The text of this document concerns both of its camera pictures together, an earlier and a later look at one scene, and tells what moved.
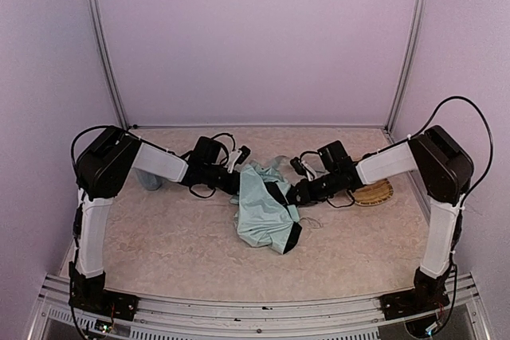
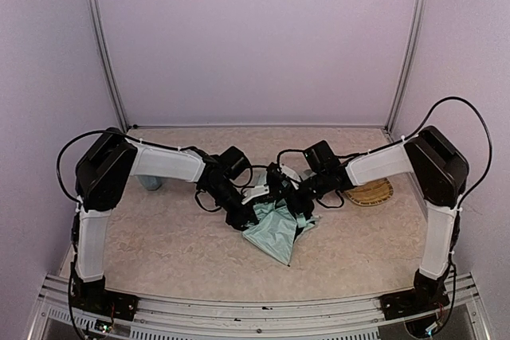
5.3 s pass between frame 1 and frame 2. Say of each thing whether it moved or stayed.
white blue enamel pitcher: stayed
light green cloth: moved
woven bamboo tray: stayed
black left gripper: moved
